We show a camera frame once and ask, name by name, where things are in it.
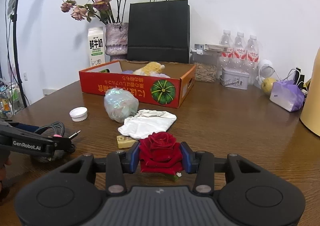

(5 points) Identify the black cable with pink tie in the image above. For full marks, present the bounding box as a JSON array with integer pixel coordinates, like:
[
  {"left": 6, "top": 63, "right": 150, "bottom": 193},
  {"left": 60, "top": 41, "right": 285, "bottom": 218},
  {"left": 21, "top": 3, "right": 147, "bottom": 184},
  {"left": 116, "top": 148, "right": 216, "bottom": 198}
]
[{"left": 30, "top": 121, "right": 82, "bottom": 164}]

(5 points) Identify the red fabric rose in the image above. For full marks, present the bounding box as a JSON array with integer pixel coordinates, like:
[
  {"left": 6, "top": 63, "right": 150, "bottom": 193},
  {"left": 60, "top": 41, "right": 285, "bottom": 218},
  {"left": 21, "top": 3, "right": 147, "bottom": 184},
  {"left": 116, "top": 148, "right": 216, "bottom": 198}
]
[{"left": 139, "top": 132, "right": 184, "bottom": 176}]

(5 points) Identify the white plastic lid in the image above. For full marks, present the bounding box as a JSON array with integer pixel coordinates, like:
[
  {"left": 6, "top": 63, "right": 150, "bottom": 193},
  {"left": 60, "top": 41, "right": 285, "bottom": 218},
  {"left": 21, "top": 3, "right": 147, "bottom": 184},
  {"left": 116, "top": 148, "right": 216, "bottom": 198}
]
[{"left": 69, "top": 106, "right": 88, "bottom": 122}]

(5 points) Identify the yellow white plush toy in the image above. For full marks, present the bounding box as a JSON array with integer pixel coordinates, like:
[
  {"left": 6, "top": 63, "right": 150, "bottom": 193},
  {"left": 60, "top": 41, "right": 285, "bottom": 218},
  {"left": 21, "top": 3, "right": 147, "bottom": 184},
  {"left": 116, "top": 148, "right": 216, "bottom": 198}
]
[{"left": 133, "top": 62, "right": 165, "bottom": 76}]

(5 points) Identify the person's left hand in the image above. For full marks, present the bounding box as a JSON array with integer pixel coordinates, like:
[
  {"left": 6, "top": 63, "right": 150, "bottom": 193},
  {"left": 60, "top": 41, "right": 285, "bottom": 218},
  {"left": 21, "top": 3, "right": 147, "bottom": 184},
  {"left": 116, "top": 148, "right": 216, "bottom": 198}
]
[{"left": 0, "top": 150, "right": 11, "bottom": 181}]

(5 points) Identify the small yellow block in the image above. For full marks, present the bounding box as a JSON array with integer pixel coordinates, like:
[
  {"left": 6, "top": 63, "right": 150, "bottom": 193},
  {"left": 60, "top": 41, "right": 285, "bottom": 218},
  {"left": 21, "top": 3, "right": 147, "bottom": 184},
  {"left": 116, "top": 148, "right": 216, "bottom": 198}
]
[{"left": 117, "top": 135, "right": 137, "bottom": 149}]

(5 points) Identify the white crumpled cloth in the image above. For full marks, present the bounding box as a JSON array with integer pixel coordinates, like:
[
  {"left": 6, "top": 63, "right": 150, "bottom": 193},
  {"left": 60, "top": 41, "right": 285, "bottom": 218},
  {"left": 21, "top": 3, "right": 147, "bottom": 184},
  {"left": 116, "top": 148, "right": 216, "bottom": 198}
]
[{"left": 118, "top": 110, "right": 177, "bottom": 140}]

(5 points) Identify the iridescent wrapped bundle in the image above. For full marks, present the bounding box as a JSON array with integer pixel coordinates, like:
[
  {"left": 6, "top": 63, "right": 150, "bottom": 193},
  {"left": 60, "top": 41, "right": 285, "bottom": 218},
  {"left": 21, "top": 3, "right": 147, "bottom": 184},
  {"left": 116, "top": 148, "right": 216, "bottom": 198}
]
[{"left": 104, "top": 88, "right": 139, "bottom": 123}]

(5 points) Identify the red cardboard pumpkin box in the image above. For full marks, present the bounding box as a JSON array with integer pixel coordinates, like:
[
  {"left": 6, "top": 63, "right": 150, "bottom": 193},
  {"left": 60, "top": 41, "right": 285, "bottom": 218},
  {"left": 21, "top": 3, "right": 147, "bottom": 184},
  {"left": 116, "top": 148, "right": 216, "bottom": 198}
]
[{"left": 79, "top": 60, "right": 196, "bottom": 108}]

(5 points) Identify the white tin box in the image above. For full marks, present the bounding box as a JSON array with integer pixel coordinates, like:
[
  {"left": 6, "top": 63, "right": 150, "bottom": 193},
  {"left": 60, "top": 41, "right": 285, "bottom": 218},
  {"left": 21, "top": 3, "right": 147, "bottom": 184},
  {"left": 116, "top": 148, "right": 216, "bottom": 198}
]
[{"left": 220, "top": 68, "right": 249, "bottom": 90}]

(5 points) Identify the clear seed container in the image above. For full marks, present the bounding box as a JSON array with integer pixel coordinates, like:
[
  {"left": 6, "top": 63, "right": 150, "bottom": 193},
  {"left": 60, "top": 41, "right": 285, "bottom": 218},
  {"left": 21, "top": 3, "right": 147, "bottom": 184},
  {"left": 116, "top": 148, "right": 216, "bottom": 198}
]
[{"left": 190, "top": 49, "right": 221, "bottom": 83}]

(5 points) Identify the green apple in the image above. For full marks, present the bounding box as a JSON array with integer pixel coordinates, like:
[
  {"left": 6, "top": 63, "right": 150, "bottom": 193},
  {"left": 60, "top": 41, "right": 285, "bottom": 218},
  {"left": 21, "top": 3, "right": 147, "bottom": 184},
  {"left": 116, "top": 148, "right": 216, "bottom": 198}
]
[{"left": 260, "top": 77, "right": 277, "bottom": 96}]

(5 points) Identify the water bottle left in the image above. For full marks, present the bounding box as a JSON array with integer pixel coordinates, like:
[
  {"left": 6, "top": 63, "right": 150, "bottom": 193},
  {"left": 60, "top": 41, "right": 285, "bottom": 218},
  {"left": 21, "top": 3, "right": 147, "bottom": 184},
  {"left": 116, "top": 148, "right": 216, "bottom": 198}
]
[{"left": 219, "top": 29, "right": 233, "bottom": 70}]

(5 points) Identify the water bottle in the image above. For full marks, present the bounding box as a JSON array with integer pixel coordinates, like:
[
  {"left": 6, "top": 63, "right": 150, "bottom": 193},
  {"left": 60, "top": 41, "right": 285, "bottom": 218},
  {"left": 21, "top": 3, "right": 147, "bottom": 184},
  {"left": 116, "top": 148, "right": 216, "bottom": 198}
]
[
  {"left": 232, "top": 32, "right": 247, "bottom": 71},
  {"left": 219, "top": 29, "right": 233, "bottom": 70},
  {"left": 246, "top": 35, "right": 259, "bottom": 85}
]

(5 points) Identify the purple tissue pack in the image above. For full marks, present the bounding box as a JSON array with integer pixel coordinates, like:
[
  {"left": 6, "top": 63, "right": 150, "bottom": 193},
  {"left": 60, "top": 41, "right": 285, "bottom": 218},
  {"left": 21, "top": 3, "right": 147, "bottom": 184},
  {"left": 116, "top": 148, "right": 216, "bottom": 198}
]
[{"left": 270, "top": 80, "right": 305, "bottom": 112}]

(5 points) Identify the black tripod stand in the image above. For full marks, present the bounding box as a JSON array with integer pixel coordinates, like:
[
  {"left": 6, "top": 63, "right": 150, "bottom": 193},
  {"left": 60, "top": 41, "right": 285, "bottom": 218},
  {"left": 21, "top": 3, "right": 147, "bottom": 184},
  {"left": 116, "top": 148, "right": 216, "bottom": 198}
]
[{"left": 12, "top": 0, "right": 28, "bottom": 108}]

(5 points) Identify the white green milk carton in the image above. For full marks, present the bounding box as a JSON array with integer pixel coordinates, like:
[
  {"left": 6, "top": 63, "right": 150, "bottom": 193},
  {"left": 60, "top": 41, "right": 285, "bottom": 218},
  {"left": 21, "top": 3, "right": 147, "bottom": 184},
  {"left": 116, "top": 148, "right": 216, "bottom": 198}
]
[{"left": 87, "top": 27, "right": 105, "bottom": 67}]

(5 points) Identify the white flat box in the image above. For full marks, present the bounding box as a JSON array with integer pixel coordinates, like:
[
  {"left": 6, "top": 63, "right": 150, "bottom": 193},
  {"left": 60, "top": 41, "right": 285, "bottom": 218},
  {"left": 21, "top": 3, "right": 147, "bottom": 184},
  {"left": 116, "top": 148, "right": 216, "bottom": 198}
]
[{"left": 194, "top": 44, "right": 230, "bottom": 52}]

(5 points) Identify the water bottle middle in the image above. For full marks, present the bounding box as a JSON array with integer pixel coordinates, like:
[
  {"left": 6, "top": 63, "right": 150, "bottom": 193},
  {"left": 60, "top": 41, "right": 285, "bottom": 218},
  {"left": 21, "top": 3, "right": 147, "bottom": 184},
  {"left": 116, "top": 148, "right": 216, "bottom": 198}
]
[{"left": 232, "top": 32, "right": 247, "bottom": 71}]

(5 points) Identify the yellow thermos jug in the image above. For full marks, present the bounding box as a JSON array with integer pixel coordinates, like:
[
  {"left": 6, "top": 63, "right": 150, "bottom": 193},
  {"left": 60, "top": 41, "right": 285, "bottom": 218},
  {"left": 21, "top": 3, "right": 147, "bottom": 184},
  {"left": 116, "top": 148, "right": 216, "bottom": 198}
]
[{"left": 300, "top": 50, "right": 320, "bottom": 136}]

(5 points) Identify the water bottle right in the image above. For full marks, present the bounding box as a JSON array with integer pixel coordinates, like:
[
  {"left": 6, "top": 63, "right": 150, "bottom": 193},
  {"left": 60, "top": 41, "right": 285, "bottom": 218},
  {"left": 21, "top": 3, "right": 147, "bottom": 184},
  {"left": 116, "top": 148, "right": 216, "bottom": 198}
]
[{"left": 246, "top": 35, "right": 259, "bottom": 85}]

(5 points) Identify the purple textured vase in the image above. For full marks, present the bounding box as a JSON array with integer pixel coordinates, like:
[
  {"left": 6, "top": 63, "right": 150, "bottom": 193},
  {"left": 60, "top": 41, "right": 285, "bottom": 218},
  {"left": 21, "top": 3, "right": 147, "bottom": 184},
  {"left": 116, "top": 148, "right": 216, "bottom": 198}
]
[{"left": 105, "top": 23, "right": 129, "bottom": 61}]

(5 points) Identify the black paper shopping bag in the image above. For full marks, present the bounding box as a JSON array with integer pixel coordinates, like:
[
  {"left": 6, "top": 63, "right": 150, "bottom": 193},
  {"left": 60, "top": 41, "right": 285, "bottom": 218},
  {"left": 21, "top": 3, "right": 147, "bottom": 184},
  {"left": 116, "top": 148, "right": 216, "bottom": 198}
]
[{"left": 127, "top": 0, "right": 190, "bottom": 63}]

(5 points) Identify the white round camera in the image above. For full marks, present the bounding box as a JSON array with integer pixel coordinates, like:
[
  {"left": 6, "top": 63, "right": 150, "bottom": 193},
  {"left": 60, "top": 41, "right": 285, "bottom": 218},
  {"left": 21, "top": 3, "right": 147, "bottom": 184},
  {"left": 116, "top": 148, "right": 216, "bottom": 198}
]
[{"left": 254, "top": 59, "right": 274, "bottom": 88}]

